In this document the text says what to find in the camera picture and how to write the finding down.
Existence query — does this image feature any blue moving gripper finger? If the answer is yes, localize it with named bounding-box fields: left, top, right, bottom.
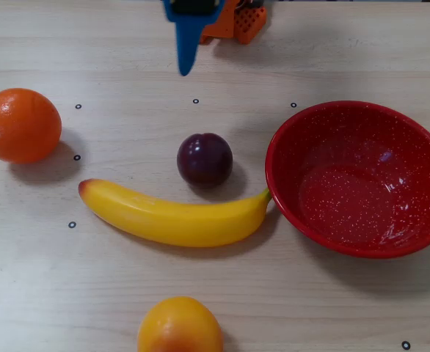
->
left=162, top=0, right=226, bottom=77

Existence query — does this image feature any blue gripper body black motor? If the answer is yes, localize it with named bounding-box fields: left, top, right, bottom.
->
left=171, top=0, right=218, bottom=15

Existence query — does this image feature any yellow toy banana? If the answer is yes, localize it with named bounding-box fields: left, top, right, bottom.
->
left=78, top=178, right=274, bottom=248

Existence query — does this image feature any orange robot base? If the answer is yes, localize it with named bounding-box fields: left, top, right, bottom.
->
left=233, top=6, right=268, bottom=45

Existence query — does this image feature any red speckled enamel bowl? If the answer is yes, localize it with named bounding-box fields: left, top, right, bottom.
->
left=265, top=100, right=430, bottom=260

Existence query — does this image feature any dark purple plum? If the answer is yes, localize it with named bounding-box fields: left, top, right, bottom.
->
left=176, top=132, right=234, bottom=188

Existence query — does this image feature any orange fruit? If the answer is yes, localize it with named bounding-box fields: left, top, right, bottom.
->
left=0, top=87, right=62, bottom=164

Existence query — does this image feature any yellow-orange round fruit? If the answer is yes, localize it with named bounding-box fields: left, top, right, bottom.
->
left=137, top=296, right=224, bottom=352

